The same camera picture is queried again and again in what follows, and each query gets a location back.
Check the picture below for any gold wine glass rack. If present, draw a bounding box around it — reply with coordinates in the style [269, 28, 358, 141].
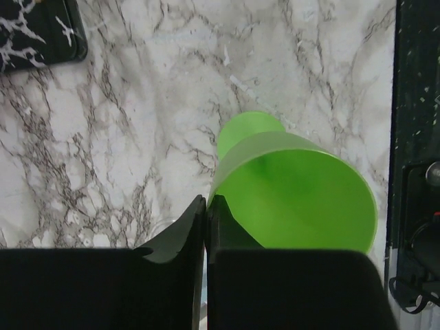
[1, 1, 88, 74]

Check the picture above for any green wine glass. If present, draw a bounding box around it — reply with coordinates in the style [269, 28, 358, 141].
[209, 111, 378, 253]

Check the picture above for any clear wine glass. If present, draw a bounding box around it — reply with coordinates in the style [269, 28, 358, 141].
[145, 218, 177, 250]

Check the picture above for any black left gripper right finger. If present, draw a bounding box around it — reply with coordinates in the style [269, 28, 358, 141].
[206, 196, 397, 329]

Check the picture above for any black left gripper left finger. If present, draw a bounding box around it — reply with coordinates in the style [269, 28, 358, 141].
[1, 196, 206, 329]

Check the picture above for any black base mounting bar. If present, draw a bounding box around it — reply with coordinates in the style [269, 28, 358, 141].
[385, 1, 439, 314]

